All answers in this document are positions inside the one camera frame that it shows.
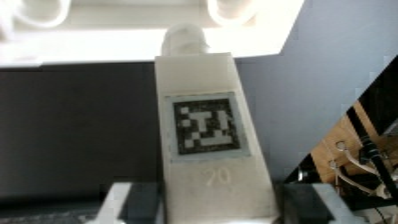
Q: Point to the white table leg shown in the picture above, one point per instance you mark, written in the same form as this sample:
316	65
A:
219	191

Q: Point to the white square tabletop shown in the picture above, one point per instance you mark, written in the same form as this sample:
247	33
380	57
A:
77	31

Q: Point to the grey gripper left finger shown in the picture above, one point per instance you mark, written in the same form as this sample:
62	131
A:
132	205

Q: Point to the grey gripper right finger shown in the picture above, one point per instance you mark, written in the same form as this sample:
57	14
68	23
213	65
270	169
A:
311	205

